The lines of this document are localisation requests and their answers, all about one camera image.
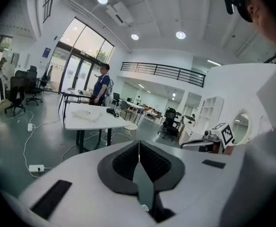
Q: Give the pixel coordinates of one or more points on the white ceiling air conditioner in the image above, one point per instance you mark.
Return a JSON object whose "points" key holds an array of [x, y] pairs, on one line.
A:
{"points": [[119, 13]]}

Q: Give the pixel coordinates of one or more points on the glass entrance doors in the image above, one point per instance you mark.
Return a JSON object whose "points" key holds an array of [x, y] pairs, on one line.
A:
{"points": [[86, 55]]}

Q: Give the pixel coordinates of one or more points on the long white table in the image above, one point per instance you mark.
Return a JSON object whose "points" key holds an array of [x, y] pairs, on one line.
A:
{"points": [[135, 105]]}

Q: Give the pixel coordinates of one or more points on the grey dining chair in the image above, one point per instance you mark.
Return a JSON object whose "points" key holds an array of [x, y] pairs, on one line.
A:
{"points": [[126, 107]]}

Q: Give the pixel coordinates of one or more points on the black head-worn camera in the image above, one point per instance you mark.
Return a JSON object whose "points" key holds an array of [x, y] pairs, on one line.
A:
{"points": [[229, 2]]}

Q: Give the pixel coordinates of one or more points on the person's right forearm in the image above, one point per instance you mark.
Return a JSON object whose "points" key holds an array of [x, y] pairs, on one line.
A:
{"points": [[229, 150]]}

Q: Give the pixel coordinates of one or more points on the blue wall poster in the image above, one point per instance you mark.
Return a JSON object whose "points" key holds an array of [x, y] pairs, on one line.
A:
{"points": [[47, 53]]}

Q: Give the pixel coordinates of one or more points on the black mezzanine railing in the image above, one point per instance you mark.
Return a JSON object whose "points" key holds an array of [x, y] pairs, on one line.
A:
{"points": [[164, 71], [49, 1]]}

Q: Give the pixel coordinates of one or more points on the white ornate round mirror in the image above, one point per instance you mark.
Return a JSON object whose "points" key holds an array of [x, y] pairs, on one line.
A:
{"points": [[240, 126]]}

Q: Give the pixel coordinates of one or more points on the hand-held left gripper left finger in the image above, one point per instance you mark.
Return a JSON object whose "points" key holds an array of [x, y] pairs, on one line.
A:
{"points": [[119, 167]]}

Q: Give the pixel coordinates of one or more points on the white power adapter far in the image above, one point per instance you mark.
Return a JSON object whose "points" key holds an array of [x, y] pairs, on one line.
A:
{"points": [[30, 127]]}

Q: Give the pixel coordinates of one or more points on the white power strip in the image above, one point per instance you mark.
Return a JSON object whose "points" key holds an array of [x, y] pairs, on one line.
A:
{"points": [[36, 168]]}

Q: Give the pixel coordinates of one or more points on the person's face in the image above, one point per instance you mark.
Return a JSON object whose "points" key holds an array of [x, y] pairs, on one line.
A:
{"points": [[270, 27]]}

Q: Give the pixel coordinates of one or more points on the white cubby shelf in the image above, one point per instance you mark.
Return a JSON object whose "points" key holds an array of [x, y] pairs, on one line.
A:
{"points": [[210, 112]]}

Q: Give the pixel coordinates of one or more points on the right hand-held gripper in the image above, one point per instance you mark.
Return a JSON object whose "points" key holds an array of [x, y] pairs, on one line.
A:
{"points": [[225, 135]]}

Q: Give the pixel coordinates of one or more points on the black-legged table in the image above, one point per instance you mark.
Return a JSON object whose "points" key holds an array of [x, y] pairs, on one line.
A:
{"points": [[76, 94]]}

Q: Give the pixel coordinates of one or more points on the person's white shirt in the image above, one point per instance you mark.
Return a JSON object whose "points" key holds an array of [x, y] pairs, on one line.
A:
{"points": [[265, 174]]}

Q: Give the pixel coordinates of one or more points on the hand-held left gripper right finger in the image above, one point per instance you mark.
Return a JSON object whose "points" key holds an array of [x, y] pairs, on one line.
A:
{"points": [[161, 167]]}

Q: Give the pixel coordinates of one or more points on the black office chair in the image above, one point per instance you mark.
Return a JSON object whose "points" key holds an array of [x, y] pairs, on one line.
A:
{"points": [[34, 79], [17, 89], [169, 122]]}

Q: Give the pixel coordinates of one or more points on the grey backpack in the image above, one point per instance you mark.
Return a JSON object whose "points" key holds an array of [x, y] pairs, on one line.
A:
{"points": [[109, 87]]}

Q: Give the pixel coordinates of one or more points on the black mesh chair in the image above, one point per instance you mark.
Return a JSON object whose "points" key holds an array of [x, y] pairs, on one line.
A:
{"points": [[116, 97]]}

